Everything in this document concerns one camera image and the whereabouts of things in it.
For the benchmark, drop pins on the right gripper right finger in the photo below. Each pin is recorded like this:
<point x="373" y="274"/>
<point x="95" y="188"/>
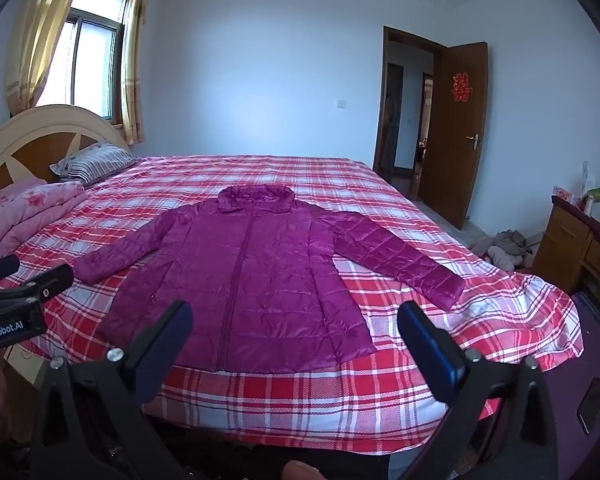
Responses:
<point x="521" y="442"/>

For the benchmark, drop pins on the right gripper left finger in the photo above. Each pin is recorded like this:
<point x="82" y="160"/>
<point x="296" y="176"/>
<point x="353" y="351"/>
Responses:
<point x="90" y="424"/>

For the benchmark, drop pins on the magenta puffer jacket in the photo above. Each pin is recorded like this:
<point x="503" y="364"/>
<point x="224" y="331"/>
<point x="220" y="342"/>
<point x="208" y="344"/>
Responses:
<point x="256" y="265"/>

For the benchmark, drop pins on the clothes pile on floor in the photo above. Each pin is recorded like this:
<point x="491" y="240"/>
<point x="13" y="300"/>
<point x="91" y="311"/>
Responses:
<point x="507" y="250"/>

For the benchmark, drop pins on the person left hand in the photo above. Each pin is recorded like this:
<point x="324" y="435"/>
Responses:
<point x="295" y="470"/>

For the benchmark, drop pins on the pink floral folded quilt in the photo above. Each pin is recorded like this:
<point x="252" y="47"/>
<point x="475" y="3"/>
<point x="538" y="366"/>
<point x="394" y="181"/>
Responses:
<point x="29" y="205"/>

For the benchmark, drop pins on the cream wooden headboard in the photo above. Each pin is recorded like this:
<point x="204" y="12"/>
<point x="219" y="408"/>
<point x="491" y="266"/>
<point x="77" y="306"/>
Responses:
<point x="34" y="139"/>

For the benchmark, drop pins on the striped grey pillow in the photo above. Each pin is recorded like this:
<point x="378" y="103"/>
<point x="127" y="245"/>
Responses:
<point x="93" y="164"/>

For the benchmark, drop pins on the wooden dresser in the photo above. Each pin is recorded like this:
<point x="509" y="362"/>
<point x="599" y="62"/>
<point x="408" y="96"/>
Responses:
<point x="569" y="252"/>

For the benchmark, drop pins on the items on dresser top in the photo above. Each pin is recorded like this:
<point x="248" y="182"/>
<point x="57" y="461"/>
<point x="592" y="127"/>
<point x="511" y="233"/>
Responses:
<point x="585" y="194"/>

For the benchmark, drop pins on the left yellow curtain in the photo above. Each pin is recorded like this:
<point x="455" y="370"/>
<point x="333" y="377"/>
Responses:
<point x="31" y="49"/>

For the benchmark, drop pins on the yellow curtain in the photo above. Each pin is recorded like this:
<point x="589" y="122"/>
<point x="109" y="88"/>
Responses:
<point x="131" y="108"/>
<point x="31" y="49"/>

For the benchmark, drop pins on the brown wooden door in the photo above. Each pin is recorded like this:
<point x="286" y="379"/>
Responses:
<point x="450" y="165"/>

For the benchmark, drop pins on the right yellow curtain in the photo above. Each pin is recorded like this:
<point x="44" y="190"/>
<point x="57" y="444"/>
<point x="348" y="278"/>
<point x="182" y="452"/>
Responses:
<point x="131" y="108"/>

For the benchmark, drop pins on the red paper door decoration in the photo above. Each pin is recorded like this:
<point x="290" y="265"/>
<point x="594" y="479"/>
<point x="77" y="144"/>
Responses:
<point x="461" y="89"/>

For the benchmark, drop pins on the window with frame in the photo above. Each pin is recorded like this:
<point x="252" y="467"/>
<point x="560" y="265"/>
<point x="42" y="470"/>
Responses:
<point x="86" y="66"/>

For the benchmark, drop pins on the silver door handle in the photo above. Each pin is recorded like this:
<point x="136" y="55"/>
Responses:
<point x="474" y="141"/>

